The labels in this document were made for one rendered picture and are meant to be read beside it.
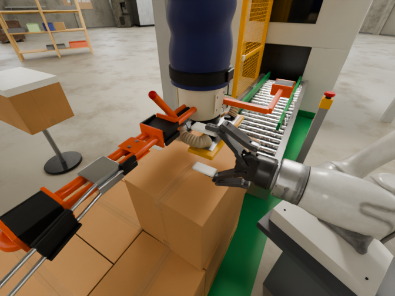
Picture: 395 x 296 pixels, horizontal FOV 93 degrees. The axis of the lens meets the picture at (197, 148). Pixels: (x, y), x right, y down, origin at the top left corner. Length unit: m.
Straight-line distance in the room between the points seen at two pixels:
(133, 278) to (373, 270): 0.94
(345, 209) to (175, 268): 0.81
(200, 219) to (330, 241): 0.51
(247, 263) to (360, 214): 1.32
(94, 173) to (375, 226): 0.55
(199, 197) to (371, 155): 0.53
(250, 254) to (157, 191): 1.11
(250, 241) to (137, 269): 0.97
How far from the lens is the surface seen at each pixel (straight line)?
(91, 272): 1.17
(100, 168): 0.48
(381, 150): 0.62
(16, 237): 0.43
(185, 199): 0.75
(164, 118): 0.61
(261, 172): 0.43
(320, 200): 0.43
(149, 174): 0.86
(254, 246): 1.75
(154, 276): 1.07
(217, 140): 0.72
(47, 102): 2.17
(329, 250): 0.93
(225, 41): 0.65
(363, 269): 0.97
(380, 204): 0.46
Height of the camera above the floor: 1.55
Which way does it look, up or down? 38 degrees down
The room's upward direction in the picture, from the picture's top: straight up
